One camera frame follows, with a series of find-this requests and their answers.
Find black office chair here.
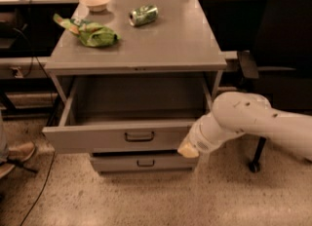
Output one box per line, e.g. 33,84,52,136
238,0,312,172

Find wall power outlet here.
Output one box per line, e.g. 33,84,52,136
11,66,23,78

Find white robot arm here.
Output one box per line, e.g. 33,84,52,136
177,92,312,161

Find grey drawer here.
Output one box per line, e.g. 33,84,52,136
90,153,198,172
43,73,209,154

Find green chip bag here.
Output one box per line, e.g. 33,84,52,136
53,14,120,48

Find black hanging cable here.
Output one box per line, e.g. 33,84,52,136
13,0,55,107

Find black floor cable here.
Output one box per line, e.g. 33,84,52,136
18,151,57,226

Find tan shoe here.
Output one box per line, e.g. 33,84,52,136
0,141,35,178

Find grey top drawer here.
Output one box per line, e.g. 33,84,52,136
43,73,209,154

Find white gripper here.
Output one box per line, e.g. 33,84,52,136
177,113,241,158

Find grey drawer cabinet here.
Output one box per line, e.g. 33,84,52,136
46,0,226,159

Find beige bowl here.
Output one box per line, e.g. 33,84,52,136
79,0,111,12

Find green soda can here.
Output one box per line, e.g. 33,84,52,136
129,5,158,27

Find black top drawer handle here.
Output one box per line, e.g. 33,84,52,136
124,132,155,142

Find grey bottom drawer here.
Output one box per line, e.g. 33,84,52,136
90,153,198,172

